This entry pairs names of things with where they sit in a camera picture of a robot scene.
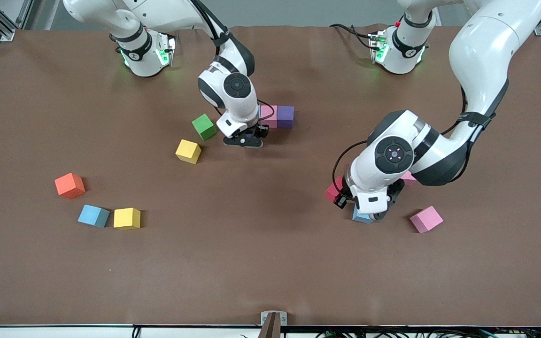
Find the grey metal bracket with post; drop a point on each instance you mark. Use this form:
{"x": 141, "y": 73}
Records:
{"x": 266, "y": 319}

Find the brown table mat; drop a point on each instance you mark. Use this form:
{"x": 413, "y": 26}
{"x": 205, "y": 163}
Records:
{"x": 251, "y": 272}

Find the yellow foam cube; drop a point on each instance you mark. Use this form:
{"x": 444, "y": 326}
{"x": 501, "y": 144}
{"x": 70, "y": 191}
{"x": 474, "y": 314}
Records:
{"x": 188, "y": 151}
{"x": 127, "y": 218}

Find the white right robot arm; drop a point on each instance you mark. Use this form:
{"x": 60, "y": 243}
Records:
{"x": 158, "y": 14}

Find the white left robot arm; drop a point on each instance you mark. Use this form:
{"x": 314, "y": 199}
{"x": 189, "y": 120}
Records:
{"x": 486, "y": 56}

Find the green foam cube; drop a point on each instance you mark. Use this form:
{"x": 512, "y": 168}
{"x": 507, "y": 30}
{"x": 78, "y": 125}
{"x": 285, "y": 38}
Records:
{"x": 204, "y": 126}

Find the blue foam cube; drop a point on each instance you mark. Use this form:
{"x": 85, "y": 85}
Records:
{"x": 93, "y": 215}
{"x": 360, "y": 218}

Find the pink foam cube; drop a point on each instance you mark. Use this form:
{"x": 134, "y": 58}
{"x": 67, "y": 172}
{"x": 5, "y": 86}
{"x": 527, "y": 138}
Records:
{"x": 271, "y": 115}
{"x": 426, "y": 219}
{"x": 410, "y": 178}

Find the orange foam cube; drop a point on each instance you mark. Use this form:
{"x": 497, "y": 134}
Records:
{"x": 69, "y": 185}

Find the red foam cube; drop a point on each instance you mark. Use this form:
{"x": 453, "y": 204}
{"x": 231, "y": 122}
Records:
{"x": 332, "y": 191}

